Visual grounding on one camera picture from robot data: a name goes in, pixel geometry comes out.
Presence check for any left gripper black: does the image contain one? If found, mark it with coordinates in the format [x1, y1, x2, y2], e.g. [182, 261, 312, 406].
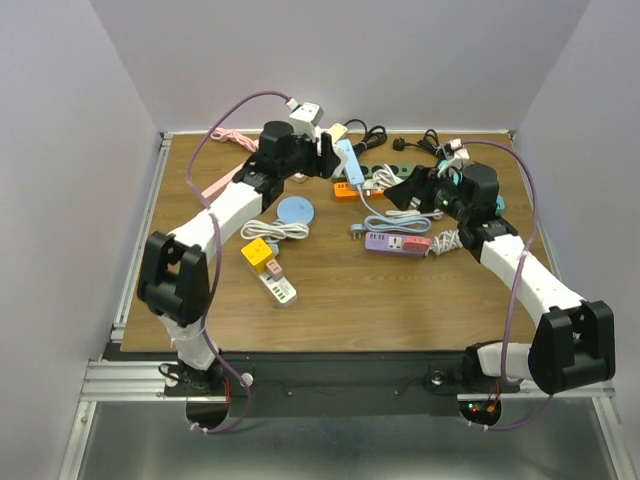
[279, 126, 341, 180]

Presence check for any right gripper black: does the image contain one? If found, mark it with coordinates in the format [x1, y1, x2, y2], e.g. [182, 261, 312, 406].
[381, 165, 471, 222]

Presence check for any yellow cube socket adapter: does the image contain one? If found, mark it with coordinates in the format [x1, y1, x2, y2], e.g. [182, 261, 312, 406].
[241, 238, 275, 275]

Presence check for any small pink plug adapter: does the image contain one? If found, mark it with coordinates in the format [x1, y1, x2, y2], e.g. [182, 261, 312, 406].
[265, 259, 284, 281]

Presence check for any white usb power strip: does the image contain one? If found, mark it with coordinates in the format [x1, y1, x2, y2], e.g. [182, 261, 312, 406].
[258, 273, 297, 307]

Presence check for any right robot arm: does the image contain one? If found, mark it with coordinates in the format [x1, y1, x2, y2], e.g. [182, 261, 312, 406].
[385, 163, 616, 395]

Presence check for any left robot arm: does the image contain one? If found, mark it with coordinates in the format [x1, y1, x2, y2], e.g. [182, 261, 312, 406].
[137, 121, 342, 394]

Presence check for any white cube socket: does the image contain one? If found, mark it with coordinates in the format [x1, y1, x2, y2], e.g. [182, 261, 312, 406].
[291, 173, 307, 183]

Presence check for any light blue power strip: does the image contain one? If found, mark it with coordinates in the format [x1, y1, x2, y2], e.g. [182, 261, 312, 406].
[337, 139, 365, 191]

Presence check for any orange power strip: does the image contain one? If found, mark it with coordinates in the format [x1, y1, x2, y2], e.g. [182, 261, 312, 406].
[333, 182, 385, 203]

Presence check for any beige wooden power strip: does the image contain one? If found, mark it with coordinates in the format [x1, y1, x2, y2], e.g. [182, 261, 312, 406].
[326, 123, 348, 144]

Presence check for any dark green power strip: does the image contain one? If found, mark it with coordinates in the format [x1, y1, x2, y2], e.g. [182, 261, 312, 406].
[360, 164, 415, 180]

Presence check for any round light blue socket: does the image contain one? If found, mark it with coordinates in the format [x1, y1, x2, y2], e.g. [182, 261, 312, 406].
[276, 196, 315, 226]

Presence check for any teal triangular power strip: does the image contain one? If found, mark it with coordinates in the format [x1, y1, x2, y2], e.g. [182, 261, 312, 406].
[437, 161, 462, 185]

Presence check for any purple pink power strip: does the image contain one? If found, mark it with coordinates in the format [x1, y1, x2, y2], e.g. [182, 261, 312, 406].
[364, 232, 431, 257]

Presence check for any teal long power strip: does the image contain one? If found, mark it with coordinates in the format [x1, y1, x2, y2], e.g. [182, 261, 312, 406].
[496, 195, 506, 215]

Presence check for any light blue cable with plug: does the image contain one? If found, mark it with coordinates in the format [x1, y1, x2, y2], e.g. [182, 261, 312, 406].
[348, 188, 432, 240]

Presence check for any black cable with plug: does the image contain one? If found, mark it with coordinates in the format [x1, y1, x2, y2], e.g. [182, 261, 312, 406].
[393, 128, 451, 161]

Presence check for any white coiled cable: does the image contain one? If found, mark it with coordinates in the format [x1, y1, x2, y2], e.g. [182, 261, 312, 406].
[372, 167, 464, 259]

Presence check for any black coiled cable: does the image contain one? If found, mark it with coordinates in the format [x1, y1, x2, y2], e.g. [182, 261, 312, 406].
[344, 118, 389, 151]

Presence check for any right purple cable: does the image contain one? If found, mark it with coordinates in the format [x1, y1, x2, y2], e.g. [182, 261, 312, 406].
[462, 140, 554, 432]

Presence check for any purple cable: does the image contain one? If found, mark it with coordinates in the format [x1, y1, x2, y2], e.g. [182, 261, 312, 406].
[184, 91, 296, 436]
[462, 140, 554, 432]

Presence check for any white cable bundle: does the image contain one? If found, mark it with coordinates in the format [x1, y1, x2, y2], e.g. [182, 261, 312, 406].
[240, 219, 311, 249]

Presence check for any pink coiled cable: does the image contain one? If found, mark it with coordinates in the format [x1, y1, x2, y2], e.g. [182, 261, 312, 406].
[209, 126, 261, 152]

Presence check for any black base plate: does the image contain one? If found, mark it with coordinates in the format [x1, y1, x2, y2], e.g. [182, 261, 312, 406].
[160, 350, 511, 418]

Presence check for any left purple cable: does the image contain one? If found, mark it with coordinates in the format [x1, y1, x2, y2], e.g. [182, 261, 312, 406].
[184, 91, 296, 436]

